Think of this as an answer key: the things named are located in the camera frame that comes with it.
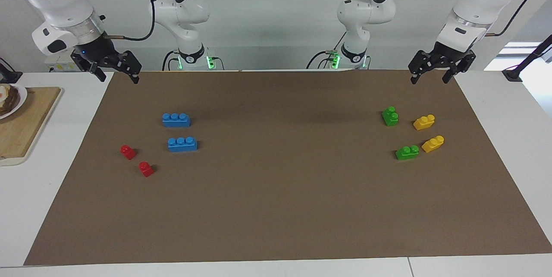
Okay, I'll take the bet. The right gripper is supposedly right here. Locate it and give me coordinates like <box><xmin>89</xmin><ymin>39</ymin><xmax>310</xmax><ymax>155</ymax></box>
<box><xmin>70</xmin><ymin>34</ymin><xmax>143</xmax><ymax>85</ymax></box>

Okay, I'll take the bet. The yellow two-stud block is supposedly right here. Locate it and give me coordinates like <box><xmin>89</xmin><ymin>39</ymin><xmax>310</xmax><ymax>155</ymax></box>
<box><xmin>421</xmin><ymin>135</ymin><xmax>445</xmax><ymax>154</ymax></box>
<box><xmin>413</xmin><ymin>114</ymin><xmax>436</xmax><ymax>131</ymax></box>

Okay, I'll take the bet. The blue three-stud block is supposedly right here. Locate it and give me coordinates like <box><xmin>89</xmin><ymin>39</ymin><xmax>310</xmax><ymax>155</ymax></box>
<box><xmin>162</xmin><ymin>113</ymin><xmax>191</xmax><ymax>128</ymax></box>
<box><xmin>167</xmin><ymin>137</ymin><xmax>198</xmax><ymax>153</ymax></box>

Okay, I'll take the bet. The green two-stud block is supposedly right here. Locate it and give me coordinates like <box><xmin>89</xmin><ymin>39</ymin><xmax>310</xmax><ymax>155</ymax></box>
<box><xmin>395</xmin><ymin>145</ymin><xmax>420</xmax><ymax>161</ymax></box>
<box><xmin>382</xmin><ymin>106</ymin><xmax>399</xmax><ymax>127</ymax></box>

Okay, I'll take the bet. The black cable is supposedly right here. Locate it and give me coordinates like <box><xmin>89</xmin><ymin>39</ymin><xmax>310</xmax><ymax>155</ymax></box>
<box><xmin>485</xmin><ymin>0</ymin><xmax>542</xmax><ymax>37</ymax></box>
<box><xmin>306</xmin><ymin>31</ymin><xmax>348</xmax><ymax>70</ymax></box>
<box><xmin>103</xmin><ymin>0</ymin><xmax>156</xmax><ymax>42</ymax></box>
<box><xmin>162</xmin><ymin>50</ymin><xmax>182</xmax><ymax>71</ymax></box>

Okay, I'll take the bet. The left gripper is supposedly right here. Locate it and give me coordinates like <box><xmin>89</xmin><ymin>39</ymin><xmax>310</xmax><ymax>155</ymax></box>
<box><xmin>408</xmin><ymin>41</ymin><xmax>477</xmax><ymax>85</ymax></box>

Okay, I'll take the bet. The black stand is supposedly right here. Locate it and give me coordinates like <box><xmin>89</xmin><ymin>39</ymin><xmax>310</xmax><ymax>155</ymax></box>
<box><xmin>0</xmin><ymin>57</ymin><xmax>23</xmax><ymax>85</ymax></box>
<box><xmin>502</xmin><ymin>35</ymin><xmax>552</xmax><ymax>83</ymax></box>

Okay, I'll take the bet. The wooden cutting board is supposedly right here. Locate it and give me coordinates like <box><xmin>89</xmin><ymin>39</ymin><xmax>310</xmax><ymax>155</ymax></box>
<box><xmin>0</xmin><ymin>86</ymin><xmax>63</xmax><ymax>167</ymax></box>

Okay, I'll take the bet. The white plate with food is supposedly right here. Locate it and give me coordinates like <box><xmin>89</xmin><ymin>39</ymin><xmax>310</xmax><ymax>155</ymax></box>
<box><xmin>0</xmin><ymin>83</ymin><xmax>28</xmax><ymax>120</ymax></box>

